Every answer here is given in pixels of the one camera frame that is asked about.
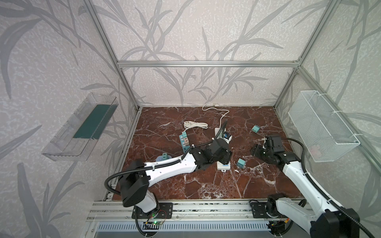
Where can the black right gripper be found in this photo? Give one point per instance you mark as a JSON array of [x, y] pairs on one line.
[[257, 150]]

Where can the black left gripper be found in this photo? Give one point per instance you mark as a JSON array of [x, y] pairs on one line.
[[224, 148]]

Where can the long white power strip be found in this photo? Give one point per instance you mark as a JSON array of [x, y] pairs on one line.
[[221, 166]]

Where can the pink charger plug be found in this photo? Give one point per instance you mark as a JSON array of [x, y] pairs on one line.
[[186, 142]]

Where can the teal power strip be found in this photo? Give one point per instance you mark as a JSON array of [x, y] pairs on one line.
[[185, 148]]

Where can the light blue square socket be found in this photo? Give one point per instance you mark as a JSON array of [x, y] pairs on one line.
[[159, 158]]

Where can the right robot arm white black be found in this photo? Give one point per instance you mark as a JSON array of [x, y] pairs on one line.
[[318, 214]]

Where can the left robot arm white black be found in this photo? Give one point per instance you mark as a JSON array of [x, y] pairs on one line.
[[132, 185]]

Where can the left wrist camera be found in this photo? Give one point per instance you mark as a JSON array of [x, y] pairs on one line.
[[227, 136]]

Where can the coiled white cable teal strip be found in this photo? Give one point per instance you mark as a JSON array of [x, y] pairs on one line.
[[190, 124]]

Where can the white wire mesh basket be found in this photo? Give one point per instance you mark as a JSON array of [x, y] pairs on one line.
[[325, 134]]

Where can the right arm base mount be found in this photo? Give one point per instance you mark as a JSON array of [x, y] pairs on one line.
[[259, 210]]

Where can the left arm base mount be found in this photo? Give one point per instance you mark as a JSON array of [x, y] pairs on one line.
[[163, 210]]

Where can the aluminium frame rail front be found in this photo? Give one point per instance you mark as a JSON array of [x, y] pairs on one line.
[[203, 210]]

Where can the clear plastic wall tray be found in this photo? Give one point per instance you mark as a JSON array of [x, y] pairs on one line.
[[78, 137]]

